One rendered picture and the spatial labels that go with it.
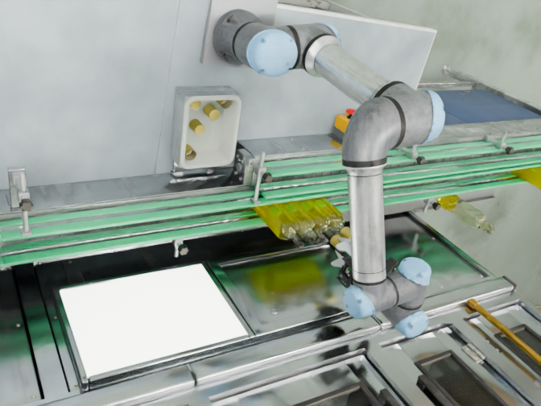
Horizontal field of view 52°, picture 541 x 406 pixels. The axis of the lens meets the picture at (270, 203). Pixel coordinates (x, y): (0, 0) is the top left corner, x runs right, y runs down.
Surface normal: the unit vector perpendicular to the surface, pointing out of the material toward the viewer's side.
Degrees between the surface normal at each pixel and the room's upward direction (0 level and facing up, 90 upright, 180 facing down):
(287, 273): 90
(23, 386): 90
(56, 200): 90
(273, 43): 8
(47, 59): 0
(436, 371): 90
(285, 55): 8
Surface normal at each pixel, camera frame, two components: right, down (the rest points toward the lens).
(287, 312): 0.15, -0.86
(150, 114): 0.47, 0.50
